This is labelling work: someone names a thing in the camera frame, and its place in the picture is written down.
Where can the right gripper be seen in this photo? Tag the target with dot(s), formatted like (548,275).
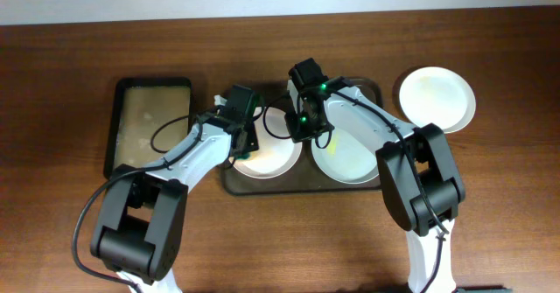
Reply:
(298,133)

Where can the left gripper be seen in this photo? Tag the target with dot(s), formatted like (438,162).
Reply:
(254,143)

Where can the white plate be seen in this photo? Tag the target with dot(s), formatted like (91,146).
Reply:
(273,158)
(437,95)

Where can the pale blue plate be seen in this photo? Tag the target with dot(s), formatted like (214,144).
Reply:
(350,153)

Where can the white plate top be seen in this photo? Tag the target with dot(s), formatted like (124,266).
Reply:
(437,95)

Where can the green and yellow sponge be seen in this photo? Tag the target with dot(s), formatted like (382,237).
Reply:
(245,156)

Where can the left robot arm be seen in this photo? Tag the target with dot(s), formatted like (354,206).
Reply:
(139,227)

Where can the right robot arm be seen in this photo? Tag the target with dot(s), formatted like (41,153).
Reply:
(419,179)

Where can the dark brown serving tray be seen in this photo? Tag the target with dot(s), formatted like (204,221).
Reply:
(305,176)

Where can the black tray with brown liquid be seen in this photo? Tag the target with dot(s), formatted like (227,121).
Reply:
(149,116)

